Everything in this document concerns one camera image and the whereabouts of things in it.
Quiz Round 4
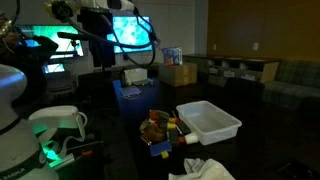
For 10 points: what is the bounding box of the large wall monitor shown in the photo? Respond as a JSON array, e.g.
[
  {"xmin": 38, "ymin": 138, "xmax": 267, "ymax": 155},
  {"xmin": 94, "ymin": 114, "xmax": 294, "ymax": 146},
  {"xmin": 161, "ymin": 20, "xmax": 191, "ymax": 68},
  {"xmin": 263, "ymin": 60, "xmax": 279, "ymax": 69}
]
[{"xmin": 111, "ymin": 15, "xmax": 154, "ymax": 54}]

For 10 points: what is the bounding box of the black rectangular block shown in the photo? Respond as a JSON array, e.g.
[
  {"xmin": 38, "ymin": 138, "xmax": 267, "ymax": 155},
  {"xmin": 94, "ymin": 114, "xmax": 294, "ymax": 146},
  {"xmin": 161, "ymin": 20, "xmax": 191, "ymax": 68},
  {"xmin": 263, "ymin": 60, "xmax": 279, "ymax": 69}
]
[{"xmin": 175, "ymin": 119, "xmax": 193, "ymax": 136}]

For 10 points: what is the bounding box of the wooden shelf unit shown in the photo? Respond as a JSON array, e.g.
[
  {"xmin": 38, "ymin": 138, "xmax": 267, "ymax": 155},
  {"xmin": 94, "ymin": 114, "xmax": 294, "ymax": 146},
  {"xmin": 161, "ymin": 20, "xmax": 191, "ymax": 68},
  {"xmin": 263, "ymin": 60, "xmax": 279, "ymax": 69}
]
[{"xmin": 183, "ymin": 54, "xmax": 280, "ymax": 88}]

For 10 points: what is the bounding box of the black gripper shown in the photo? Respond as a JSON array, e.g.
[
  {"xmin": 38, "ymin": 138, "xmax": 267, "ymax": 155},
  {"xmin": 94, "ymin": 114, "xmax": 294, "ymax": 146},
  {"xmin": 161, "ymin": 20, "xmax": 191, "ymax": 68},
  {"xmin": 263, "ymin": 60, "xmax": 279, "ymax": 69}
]
[{"xmin": 78, "ymin": 8, "xmax": 116, "ymax": 68}]

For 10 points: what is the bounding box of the operator in dark clothes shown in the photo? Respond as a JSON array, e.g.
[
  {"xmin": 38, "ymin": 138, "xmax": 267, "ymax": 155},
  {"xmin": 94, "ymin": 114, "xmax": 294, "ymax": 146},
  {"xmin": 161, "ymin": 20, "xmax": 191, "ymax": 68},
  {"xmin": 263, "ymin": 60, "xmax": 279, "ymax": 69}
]
[{"xmin": 0, "ymin": 29, "xmax": 59, "ymax": 101}]

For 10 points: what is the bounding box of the white terry towel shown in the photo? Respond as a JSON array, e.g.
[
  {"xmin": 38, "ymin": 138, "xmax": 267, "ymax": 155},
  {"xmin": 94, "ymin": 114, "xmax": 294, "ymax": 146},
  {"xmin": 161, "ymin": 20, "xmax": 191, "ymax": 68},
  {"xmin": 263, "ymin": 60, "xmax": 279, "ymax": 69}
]
[{"xmin": 168, "ymin": 157, "xmax": 236, "ymax": 180}]

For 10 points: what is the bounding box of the brown plush toy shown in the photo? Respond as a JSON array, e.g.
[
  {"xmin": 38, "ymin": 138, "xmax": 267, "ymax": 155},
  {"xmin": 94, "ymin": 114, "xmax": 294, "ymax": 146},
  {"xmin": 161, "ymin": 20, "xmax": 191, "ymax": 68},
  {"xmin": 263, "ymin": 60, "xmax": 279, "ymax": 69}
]
[{"xmin": 139, "ymin": 119, "xmax": 168, "ymax": 144}]

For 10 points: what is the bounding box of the blue storage box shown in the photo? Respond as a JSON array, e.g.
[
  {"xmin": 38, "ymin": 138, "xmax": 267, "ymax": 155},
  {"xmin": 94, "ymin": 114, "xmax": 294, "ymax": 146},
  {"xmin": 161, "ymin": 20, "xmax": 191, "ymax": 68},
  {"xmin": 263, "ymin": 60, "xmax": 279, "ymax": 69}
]
[{"xmin": 112, "ymin": 78, "xmax": 161, "ymax": 124}]

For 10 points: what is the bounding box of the small desk monitor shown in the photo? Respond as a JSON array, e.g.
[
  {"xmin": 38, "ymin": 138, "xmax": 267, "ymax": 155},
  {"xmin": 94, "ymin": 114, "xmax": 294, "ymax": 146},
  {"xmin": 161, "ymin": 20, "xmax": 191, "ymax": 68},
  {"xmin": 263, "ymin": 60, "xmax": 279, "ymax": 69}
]
[{"xmin": 43, "ymin": 63, "xmax": 66, "ymax": 74}]

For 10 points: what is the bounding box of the black camera on tripod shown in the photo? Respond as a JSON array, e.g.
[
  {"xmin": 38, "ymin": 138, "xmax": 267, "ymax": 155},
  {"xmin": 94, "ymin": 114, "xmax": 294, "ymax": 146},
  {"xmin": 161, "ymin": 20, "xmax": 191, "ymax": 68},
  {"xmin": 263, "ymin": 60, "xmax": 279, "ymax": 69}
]
[{"xmin": 56, "ymin": 31, "xmax": 89, "ymax": 59}]

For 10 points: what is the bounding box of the plaid sofa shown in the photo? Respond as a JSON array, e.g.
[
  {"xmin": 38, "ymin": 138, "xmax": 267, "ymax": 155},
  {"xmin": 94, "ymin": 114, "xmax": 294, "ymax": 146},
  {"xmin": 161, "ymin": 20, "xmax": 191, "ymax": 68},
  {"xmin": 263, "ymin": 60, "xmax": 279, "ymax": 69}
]
[{"xmin": 263, "ymin": 59, "xmax": 320, "ymax": 111}]

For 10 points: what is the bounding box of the blue white package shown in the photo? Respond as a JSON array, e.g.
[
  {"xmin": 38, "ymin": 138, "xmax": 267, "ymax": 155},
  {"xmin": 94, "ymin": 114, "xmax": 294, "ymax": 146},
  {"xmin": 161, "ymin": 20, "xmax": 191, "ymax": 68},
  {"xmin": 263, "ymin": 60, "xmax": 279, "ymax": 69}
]
[{"xmin": 162, "ymin": 46, "xmax": 184, "ymax": 67}]

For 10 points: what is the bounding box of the blue block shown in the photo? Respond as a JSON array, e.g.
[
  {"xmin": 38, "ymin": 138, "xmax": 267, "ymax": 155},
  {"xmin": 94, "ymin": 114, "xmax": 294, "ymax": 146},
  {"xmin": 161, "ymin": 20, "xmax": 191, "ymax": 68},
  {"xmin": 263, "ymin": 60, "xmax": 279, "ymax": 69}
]
[{"xmin": 149, "ymin": 140, "xmax": 173, "ymax": 158}]

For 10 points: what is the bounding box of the white plastic bin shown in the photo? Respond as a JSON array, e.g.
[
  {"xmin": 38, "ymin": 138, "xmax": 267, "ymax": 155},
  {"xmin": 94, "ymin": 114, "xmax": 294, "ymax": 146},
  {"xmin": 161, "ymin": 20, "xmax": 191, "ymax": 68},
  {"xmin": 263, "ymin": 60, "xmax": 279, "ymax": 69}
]
[{"xmin": 175, "ymin": 100, "xmax": 243, "ymax": 146}]

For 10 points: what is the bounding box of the cardboard box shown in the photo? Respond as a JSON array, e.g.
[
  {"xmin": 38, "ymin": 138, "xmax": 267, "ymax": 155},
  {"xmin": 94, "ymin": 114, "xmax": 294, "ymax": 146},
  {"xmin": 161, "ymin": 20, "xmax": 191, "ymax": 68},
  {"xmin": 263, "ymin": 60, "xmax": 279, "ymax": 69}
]
[{"xmin": 159, "ymin": 62, "xmax": 198, "ymax": 88}]

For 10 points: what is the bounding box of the white box device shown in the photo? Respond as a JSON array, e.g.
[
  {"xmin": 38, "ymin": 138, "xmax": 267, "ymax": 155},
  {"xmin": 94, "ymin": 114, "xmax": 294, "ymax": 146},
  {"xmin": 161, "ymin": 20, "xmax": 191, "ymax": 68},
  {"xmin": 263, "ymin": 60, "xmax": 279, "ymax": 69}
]
[{"xmin": 123, "ymin": 67, "xmax": 149, "ymax": 86}]

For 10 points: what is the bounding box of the orange tipped tool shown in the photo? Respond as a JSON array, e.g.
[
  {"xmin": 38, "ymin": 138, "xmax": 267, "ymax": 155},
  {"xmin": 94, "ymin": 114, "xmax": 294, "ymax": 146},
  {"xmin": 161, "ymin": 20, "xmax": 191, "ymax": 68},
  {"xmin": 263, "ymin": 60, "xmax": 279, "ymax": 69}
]
[{"xmin": 53, "ymin": 149, "xmax": 94, "ymax": 171}]

